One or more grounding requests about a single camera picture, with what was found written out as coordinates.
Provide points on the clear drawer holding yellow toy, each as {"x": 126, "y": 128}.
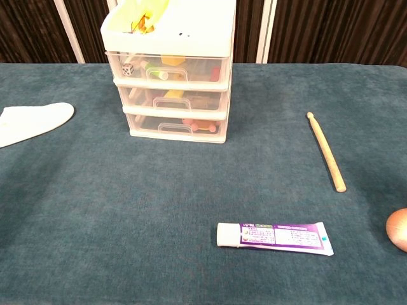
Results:
{"x": 206, "y": 95}

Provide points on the pale yellow paper piece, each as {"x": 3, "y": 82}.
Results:
{"x": 174, "y": 94}

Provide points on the clear drawer holding die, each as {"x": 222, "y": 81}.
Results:
{"x": 197, "y": 68}

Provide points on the white plastic drawer unit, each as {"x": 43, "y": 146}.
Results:
{"x": 190, "y": 28}

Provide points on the pink toy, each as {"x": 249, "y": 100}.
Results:
{"x": 187, "y": 122}

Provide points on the tan small box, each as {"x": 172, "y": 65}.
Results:
{"x": 205, "y": 103}

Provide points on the teal table cloth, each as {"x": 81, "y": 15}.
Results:
{"x": 127, "y": 206}

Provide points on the yellow block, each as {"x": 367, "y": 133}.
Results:
{"x": 172, "y": 59}

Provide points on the white die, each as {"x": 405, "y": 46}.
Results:
{"x": 128, "y": 69}

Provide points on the purple white toothpaste tube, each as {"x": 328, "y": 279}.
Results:
{"x": 280, "y": 236}

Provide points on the wooden drumstick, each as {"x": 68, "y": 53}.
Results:
{"x": 324, "y": 149}

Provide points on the yellow rubber chicken toy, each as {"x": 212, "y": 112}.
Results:
{"x": 149, "y": 12}

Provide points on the white sock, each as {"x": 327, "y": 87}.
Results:
{"x": 35, "y": 122}

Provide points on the brown wooden egg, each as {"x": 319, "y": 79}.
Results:
{"x": 399, "y": 230}

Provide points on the white partition frame post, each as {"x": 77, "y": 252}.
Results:
{"x": 68, "y": 28}
{"x": 111, "y": 3}
{"x": 265, "y": 31}

